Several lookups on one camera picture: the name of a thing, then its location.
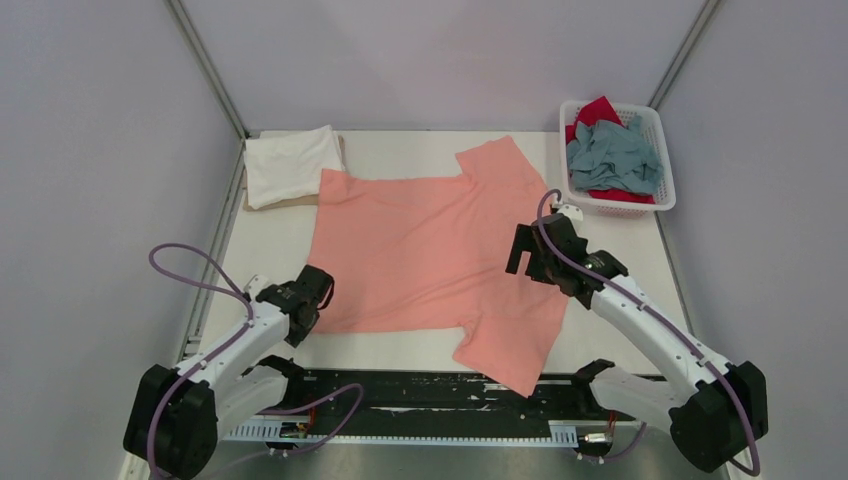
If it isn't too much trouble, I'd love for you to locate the salmon pink t shirt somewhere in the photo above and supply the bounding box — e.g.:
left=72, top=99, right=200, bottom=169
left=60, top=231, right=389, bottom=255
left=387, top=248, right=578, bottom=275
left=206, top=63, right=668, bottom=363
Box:
left=308, top=136, right=567, bottom=397

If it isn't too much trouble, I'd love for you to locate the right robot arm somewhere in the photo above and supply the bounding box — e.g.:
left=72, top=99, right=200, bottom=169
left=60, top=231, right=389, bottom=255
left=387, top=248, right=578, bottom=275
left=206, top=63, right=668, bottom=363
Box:
left=506, top=212, right=769, bottom=476

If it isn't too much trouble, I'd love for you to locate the white plastic basket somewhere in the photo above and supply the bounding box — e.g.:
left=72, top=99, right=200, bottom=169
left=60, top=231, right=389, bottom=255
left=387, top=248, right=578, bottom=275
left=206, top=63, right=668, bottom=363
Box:
left=559, top=101, right=676, bottom=218

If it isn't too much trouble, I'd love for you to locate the left aluminium frame post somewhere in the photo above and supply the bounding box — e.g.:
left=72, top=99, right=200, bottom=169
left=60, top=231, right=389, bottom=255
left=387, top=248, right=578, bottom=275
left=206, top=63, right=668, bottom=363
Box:
left=164, top=0, right=249, bottom=142

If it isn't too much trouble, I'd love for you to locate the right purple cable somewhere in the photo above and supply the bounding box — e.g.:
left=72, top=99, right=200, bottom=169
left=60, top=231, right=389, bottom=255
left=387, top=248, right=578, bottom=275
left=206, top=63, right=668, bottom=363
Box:
left=535, top=189, right=763, bottom=478

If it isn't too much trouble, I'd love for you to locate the white slotted cable duct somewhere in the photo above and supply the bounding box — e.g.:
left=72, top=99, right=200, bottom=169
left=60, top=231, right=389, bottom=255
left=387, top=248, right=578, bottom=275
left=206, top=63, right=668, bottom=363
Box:
left=221, top=417, right=579, bottom=449

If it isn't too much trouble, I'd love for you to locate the grey blue t shirt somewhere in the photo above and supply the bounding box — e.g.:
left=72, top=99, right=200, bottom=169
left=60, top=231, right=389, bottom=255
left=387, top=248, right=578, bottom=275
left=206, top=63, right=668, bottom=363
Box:
left=566, top=115, right=664, bottom=195

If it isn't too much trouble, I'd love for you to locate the folded white t shirt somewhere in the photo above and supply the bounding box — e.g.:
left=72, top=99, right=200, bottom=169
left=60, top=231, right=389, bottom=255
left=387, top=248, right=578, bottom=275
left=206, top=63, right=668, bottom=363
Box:
left=243, top=125, right=346, bottom=211

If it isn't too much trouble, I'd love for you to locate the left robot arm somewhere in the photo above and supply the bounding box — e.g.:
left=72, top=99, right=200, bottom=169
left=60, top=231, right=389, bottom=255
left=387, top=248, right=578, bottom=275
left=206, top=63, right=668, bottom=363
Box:
left=123, top=265, right=335, bottom=479

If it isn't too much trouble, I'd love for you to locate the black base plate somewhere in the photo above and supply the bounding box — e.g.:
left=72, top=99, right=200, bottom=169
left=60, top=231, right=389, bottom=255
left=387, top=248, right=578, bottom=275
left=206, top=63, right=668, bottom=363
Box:
left=275, top=369, right=614, bottom=440

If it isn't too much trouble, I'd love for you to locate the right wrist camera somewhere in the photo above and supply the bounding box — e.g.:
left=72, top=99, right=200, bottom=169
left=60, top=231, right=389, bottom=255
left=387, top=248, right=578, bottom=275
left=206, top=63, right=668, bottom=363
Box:
left=551, top=203, right=584, bottom=225

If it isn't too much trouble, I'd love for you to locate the right aluminium frame post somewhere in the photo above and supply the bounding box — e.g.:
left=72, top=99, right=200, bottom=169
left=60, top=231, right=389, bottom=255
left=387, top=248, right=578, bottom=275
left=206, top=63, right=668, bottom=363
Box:
left=648, top=0, right=725, bottom=110

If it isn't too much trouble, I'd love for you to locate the aluminium frame post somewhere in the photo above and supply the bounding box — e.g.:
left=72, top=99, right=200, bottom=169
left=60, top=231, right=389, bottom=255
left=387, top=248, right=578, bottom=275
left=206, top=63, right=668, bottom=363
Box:
left=164, top=0, right=249, bottom=142
left=648, top=0, right=725, bottom=110

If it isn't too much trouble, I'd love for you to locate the red t shirt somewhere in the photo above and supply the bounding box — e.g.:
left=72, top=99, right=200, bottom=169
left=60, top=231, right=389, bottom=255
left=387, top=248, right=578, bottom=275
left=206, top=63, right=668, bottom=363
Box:
left=564, top=96, right=654, bottom=204

